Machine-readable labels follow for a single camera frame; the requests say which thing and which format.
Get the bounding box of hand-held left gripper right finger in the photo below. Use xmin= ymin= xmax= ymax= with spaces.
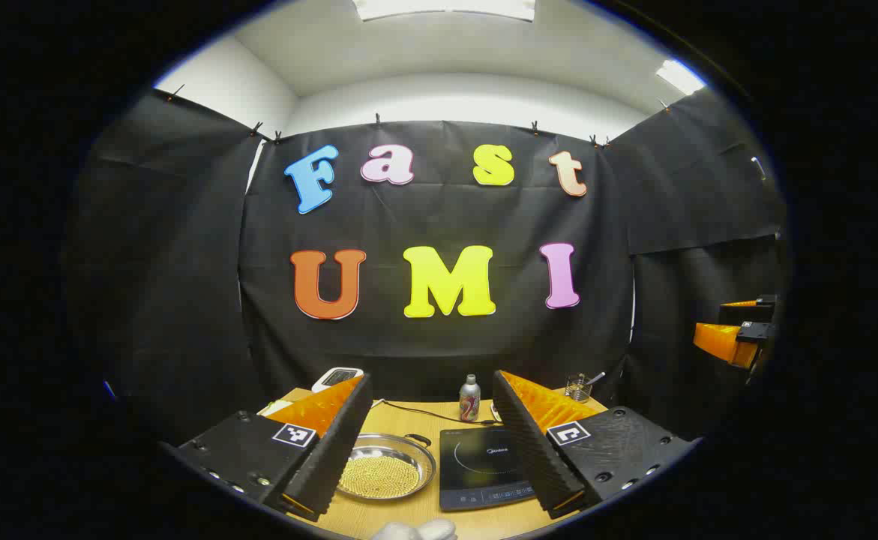
xmin=491 ymin=369 xmax=702 ymax=520

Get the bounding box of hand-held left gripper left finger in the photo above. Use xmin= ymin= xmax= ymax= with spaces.
xmin=172 ymin=373 xmax=374 ymax=524

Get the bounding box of black induction cooktop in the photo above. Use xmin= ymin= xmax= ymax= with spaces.
xmin=439 ymin=426 xmax=537 ymax=512

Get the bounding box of stainless steel pot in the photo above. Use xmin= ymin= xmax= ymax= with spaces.
xmin=336 ymin=433 xmax=437 ymax=502

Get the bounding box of pile of pale beans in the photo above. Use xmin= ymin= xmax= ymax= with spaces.
xmin=341 ymin=455 xmax=423 ymax=497

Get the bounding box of white toaster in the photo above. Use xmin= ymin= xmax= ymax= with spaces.
xmin=311 ymin=367 xmax=364 ymax=393

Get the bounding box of silver drink bottle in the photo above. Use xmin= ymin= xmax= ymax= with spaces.
xmin=459 ymin=374 xmax=481 ymax=422

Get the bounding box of small ceiling light panel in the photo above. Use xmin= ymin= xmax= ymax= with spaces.
xmin=656 ymin=58 xmax=707 ymax=96

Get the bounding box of large ceiling light panel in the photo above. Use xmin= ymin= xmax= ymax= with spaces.
xmin=352 ymin=0 xmax=537 ymax=22

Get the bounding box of black power cable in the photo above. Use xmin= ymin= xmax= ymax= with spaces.
xmin=382 ymin=400 xmax=499 ymax=427

